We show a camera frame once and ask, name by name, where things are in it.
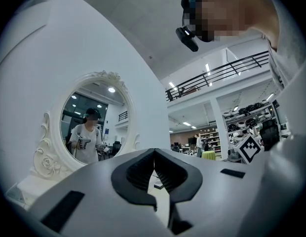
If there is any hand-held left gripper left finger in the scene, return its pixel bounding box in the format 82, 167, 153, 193
29, 148, 168, 237

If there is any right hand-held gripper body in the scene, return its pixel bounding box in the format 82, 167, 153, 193
227, 135, 262, 164

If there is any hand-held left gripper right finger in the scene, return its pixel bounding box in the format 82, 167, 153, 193
154, 148, 269, 237

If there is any black mesh office chair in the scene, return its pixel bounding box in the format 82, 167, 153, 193
260, 119, 280, 152

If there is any yellow-green round table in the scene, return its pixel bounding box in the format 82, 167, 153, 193
201, 151, 217, 161

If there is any oval white-framed mirror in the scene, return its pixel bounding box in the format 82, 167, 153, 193
33, 70, 141, 180

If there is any clear sticker sheet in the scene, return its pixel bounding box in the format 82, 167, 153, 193
6, 189, 23, 202

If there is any black metal railing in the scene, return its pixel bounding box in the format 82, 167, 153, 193
165, 50, 270, 103

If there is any person's grey top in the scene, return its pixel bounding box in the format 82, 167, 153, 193
263, 0, 306, 138

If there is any person's head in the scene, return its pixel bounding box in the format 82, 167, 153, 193
181, 0, 278, 43

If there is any black picture frame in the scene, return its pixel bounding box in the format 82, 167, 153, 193
153, 176, 166, 190

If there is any black head-mounted camera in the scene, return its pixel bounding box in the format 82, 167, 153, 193
175, 25, 199, 53

